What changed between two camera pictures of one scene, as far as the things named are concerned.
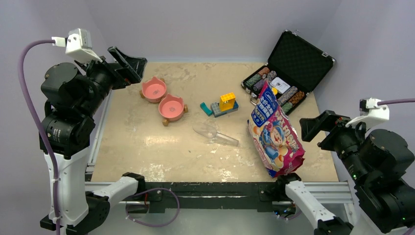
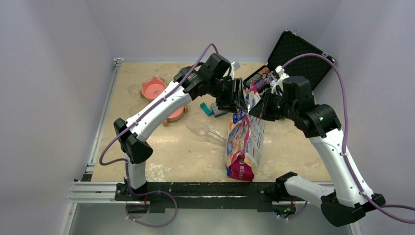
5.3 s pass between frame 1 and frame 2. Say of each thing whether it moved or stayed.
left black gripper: moved
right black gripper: moved
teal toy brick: stayed
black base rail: stayed
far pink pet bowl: stayed
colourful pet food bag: moved
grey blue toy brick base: stayed
